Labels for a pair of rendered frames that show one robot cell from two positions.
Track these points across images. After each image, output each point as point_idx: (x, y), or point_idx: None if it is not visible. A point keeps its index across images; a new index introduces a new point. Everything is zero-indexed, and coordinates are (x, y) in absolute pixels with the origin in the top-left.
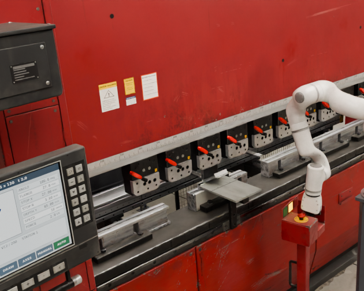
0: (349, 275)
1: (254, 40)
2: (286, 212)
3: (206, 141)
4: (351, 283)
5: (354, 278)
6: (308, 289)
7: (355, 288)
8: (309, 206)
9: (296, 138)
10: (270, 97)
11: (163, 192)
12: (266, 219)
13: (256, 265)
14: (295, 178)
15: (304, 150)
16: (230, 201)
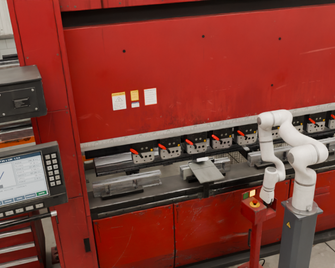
0: (316, 250)
1: (244, 69)
2: (247, 196)
3: (194, 136)
4: (312, 257)
5: (318, 253)
6: (259, 252)
7: (312, 261)
8: (264, 197)
9: (260, 147)
10: (256, 111)
11: (171, 160)
12: (237, 196)
13: (226, 225)
14: None
15: (264, 157)
16: None
